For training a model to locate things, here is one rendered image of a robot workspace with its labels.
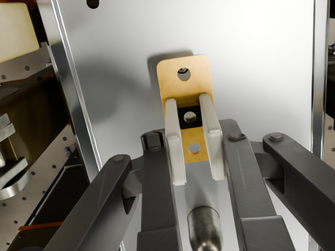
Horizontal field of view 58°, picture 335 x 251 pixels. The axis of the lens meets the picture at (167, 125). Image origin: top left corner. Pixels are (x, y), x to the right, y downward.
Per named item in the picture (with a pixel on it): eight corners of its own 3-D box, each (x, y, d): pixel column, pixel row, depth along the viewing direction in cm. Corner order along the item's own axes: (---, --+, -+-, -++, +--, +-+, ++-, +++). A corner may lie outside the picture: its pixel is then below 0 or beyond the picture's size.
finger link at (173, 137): (186, 185, 17) (173, 187, 17) (181, 134, 23) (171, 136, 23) (179, 136, 16) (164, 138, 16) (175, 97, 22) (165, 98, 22)
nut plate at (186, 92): (219, 157, 24) (221, 164, 23) (172, 163, 25) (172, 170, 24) (208, 53, 21) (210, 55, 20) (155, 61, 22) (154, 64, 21)
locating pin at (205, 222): (218, 219, 32) (229, 270, 26) (188, 223, 33) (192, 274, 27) (215, 194, 31) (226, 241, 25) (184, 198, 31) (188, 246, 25)
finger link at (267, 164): (227, 158, 14) (293, 150, 14) (215, 119, 19) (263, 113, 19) (230, 185, 15) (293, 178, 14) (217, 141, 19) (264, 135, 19)
